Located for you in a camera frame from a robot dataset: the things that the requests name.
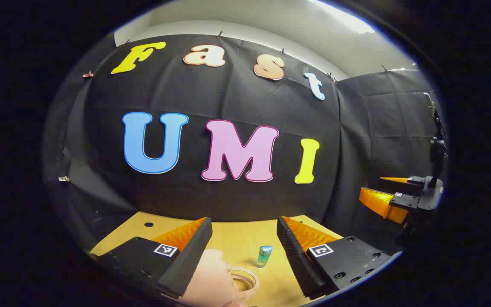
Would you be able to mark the black backdrop cloth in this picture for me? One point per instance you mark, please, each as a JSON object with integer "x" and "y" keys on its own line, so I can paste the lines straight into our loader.
{"x": 211, "y": 94}

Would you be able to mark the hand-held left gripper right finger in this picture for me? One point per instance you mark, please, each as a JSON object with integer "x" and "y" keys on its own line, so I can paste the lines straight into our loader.
{"x": 292, "y": 256}

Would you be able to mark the white cloth clip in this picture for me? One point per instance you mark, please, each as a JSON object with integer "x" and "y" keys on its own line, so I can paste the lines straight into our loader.
{"x": 62, "y": 178}

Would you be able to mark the red cloth clip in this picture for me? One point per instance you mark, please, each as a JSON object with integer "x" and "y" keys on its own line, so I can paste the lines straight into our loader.
{"x": 88, "y": 75}

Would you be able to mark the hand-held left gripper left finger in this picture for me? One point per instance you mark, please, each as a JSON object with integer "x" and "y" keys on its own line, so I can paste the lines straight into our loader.
{"x": 190, "y": 260}

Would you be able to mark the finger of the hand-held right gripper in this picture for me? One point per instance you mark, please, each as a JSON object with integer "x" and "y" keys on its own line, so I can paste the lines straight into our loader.
{"x": 414, "y": 180}
{"x": 377, "y": 202}

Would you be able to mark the pink suitcase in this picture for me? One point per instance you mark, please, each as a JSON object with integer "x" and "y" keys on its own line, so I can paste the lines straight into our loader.
{"x": 211, "y": 281}

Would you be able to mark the small blue bottle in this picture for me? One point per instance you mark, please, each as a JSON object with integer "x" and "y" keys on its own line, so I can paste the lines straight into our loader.
{"x": 264, "y": 256}

